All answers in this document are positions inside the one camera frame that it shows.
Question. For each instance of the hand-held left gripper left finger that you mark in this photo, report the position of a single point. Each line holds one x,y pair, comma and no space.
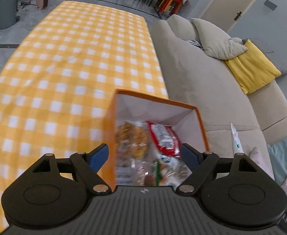
98,157

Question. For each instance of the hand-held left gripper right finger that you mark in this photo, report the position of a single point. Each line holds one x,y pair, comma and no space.
190,157

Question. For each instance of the white snack packet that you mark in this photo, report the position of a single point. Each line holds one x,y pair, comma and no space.
174,163

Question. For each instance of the orange cardboard box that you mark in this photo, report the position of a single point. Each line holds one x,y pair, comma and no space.
110,132

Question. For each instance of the red snack packet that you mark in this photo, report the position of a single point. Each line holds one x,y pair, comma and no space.
164,137

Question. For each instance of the green sausage tube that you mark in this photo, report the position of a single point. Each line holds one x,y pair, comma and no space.
157,173

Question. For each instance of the clear golden cracker packet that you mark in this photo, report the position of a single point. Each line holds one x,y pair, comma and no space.
131,137

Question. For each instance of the white green-print sachet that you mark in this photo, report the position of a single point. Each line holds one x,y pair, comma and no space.
237,139

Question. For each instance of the beige sofa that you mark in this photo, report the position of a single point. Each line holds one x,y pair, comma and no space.
195,83

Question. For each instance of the light blue cloth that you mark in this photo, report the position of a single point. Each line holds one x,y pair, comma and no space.
284,156

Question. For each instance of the yellow checkered tablecloth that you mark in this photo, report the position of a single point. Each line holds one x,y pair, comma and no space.
72,53

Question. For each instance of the yellow cushion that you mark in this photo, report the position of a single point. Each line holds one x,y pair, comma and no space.
251,68

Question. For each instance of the small grey thing on sofa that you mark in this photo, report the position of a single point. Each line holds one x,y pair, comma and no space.
193,43

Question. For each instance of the beige cushion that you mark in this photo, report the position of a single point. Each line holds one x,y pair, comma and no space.
214,39

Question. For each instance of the stacked orange stools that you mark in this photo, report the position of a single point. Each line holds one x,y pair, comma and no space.
171,2

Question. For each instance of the white door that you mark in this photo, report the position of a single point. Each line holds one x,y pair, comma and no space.
231,5

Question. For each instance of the pink space heater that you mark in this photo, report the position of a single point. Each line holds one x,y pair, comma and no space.
42,0

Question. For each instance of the grey trash bin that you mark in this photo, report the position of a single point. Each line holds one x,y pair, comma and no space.
7,9

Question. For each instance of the grey wall switch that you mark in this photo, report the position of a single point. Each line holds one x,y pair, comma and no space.
270,4

